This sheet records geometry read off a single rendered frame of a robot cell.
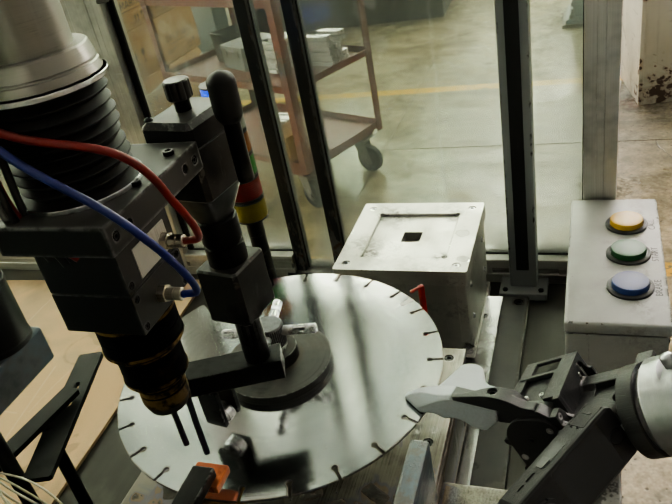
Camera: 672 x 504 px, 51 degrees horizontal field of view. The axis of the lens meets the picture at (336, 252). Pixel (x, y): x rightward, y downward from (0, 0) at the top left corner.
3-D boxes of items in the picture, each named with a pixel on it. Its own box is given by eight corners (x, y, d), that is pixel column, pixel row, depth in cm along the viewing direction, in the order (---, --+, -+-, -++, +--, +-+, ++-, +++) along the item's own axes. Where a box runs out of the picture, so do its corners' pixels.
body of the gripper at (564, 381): (565, 427, 65) (693, 402, 57) (537, 497, 59) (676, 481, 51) (519, 364, 64) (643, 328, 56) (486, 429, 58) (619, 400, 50)
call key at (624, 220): (609, 223, 95) (609, 210, 94) (641, 223, 93) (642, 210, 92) (609, 239, 92) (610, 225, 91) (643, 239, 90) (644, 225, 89)
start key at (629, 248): (610, 251, 89) (610, 238, 88) (644, 252, 88) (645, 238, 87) (610, 269, 86) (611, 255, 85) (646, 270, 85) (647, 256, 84)
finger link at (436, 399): (427, 365, 68) (521, 393, 64) (400, 406, 64) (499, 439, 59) (425, 340, 66) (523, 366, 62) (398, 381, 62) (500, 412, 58)
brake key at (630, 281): (611, 283, 84) (611, 269, 83) (647, 284, 82) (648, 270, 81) (611, 304, 81) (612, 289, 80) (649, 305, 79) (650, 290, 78)
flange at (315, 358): (227, 417, 67) (220, 397, 65) (223, 345, 76) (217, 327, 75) (341, 388, 67) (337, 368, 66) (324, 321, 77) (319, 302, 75)
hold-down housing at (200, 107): (239, 290, 62) (171, 65, 52) (285, 297, 60) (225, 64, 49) (203, 330, 58) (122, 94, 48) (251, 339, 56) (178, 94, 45)
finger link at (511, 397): (458, 410, 63) (556, 441, 59) (450, 424, 62) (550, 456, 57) (457, 371, 60) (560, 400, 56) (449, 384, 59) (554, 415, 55)
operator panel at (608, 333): (571, 286, 108) (571, 199, 100) (650, 288, 104) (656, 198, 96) (564, 420, 85) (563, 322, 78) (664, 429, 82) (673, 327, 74)
